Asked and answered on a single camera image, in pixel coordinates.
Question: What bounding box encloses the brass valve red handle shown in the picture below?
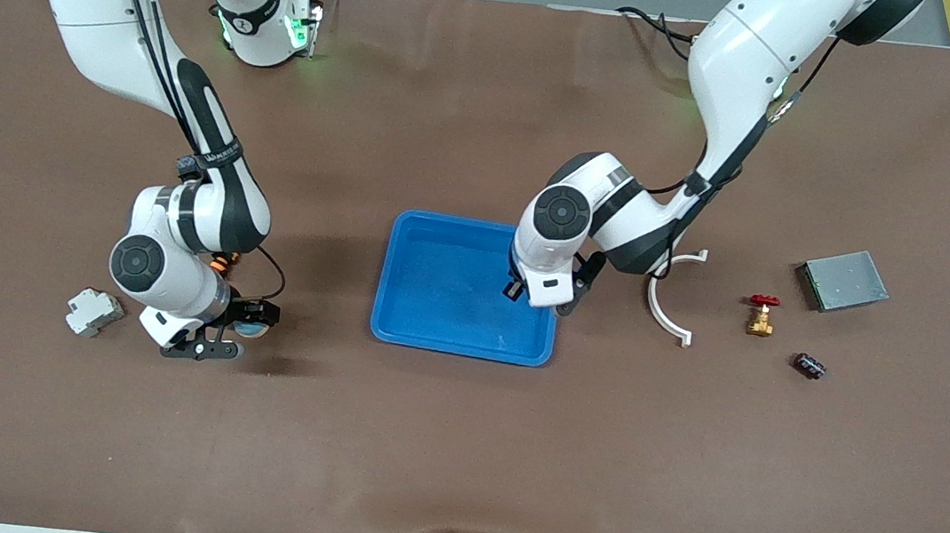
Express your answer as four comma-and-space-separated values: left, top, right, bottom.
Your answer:
744, 292, 782, 339

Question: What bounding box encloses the white half-ring pipe clamp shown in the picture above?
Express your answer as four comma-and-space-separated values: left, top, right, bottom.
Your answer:
641, 243, 710, 350

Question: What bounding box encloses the black base power cable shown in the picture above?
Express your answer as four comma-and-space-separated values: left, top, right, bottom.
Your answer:
611, 4, 701, 60

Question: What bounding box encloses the black purple electrolytic capacitor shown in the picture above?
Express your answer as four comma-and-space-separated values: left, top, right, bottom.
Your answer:
790, 351, 829, 381

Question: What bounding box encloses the white circuit breaker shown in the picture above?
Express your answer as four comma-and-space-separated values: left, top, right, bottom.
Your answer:
63, 284, 129, 343

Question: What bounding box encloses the blue plastic tray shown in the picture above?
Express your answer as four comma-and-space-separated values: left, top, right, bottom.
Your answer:
366, 206, 570, 370

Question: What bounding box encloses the brown table mat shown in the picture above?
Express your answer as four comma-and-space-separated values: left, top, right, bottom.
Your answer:
0, 0, 950, 533

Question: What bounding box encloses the grey metal module box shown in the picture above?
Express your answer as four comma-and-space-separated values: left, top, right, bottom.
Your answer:
791, 243, 896, 322

